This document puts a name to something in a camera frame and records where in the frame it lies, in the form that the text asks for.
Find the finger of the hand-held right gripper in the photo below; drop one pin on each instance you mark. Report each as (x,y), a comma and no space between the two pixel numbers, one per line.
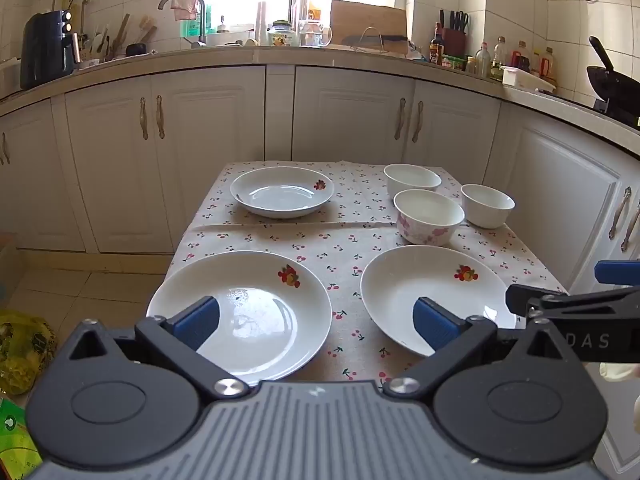
(520,299)
(617,272)

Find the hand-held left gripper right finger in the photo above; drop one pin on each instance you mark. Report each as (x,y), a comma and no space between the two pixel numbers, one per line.
(436,324)

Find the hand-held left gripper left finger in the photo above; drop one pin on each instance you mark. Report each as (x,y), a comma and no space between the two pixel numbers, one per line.
(196,321)

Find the white fruit print plate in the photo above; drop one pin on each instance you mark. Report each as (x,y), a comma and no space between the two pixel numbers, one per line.
(400,280)
(280,195)
(260,310)

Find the small white bowl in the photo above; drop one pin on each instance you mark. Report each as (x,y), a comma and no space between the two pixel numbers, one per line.
(487,210)

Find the white pink floral bowl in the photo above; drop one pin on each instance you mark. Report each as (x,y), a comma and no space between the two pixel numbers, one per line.
(425,220)

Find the plain white bowl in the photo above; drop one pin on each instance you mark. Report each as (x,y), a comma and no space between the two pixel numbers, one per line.
(411,180)

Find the person's right hand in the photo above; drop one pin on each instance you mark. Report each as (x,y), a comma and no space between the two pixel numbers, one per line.
(622,371)

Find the cherry print tablecloth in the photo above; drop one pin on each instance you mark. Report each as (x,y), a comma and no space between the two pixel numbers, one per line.
(345,260)

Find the black gas stove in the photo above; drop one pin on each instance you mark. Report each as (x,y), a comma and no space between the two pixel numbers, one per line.
(620,112)

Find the yellow plastic bag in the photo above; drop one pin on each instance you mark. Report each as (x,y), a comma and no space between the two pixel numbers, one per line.
(25,350)

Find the black wok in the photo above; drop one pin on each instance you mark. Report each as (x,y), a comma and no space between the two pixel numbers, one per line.
(612,85)

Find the green packet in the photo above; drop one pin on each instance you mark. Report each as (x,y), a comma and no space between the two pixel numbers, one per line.
(17,435)

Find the white plastic tray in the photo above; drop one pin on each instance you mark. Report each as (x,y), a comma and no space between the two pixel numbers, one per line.
(525,79)

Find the orange oil bottle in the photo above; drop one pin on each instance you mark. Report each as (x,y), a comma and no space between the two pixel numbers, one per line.
(548,65)

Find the yellow condiment bottle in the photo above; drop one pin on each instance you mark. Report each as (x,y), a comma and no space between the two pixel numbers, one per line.
(535,62)

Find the red labelled bottle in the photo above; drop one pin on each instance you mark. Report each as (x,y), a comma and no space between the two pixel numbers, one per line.
(521,57)

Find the small seasoning jar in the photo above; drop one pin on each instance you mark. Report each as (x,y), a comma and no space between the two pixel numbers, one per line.
(470,65)

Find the clear glass bottle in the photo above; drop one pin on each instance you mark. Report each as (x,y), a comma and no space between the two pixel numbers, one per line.
(482,62)

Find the white capped bottle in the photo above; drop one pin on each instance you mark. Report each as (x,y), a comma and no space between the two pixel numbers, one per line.
(499,55)

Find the green seasoning box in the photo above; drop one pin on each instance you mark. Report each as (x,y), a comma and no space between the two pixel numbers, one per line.
(454,62)

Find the dark sauce bottle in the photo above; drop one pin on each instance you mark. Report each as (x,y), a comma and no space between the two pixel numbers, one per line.
(437,47)

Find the dark red knife block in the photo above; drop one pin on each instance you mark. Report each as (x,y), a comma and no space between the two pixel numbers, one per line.
(454,42)

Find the small black bowl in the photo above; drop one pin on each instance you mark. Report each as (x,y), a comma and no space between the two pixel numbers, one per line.
(135,49)

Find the black cleaver knife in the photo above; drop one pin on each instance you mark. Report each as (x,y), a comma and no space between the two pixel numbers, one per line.
(390,39)

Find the bunch of kitchen utensils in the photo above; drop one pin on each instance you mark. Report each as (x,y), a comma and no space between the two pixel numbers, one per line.
(117,35)

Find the small clear bottle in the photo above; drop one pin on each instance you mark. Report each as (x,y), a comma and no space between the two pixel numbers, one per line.
(223,25)

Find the printed glass jar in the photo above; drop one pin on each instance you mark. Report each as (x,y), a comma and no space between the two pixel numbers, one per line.
(283,35)

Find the metal kitchen faucet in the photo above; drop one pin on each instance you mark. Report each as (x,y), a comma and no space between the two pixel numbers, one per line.
(200,20)

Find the white plastic tub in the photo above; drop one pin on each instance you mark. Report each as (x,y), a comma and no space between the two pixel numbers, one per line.
(10,77)

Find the black air fryer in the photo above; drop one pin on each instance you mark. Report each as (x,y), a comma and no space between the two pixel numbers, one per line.
(45,50)

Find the wooden cutting board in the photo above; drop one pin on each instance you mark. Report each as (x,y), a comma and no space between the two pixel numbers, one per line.
(370,17)

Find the pink dish cloth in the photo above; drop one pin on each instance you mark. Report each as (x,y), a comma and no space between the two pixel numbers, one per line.
(185,6)

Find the clear bottle orange label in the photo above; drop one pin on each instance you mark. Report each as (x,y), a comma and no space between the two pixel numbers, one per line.
(310,5)

